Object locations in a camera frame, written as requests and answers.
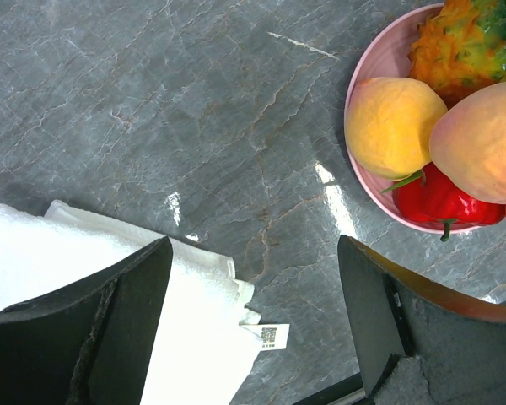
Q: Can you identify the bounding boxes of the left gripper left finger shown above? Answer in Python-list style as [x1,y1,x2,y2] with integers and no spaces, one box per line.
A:
[0,237,173,404]

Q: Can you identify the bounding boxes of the pink plate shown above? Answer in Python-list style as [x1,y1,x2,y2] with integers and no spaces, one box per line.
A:
[343,3,490,235]

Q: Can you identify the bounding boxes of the white folded towel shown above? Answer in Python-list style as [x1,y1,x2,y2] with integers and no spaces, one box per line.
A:
[0,200,289,404]

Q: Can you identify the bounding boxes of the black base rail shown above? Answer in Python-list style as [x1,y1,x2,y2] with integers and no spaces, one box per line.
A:
[294,373,365,405]

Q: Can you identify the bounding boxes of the fake red bell pepper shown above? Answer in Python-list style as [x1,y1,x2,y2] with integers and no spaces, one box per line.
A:
[383,163,505,242]

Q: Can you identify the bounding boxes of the fake yellow pear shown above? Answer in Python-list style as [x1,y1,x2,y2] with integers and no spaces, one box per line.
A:
[344,77,448,181]

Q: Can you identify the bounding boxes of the fake pineapple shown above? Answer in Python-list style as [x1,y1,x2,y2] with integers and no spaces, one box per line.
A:
[408,0,506,107]

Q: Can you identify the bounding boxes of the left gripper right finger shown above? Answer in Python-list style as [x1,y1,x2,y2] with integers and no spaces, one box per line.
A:
[337,235,506,404]

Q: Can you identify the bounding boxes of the fake peach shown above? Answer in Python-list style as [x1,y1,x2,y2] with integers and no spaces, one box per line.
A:
[429,82,506,204]

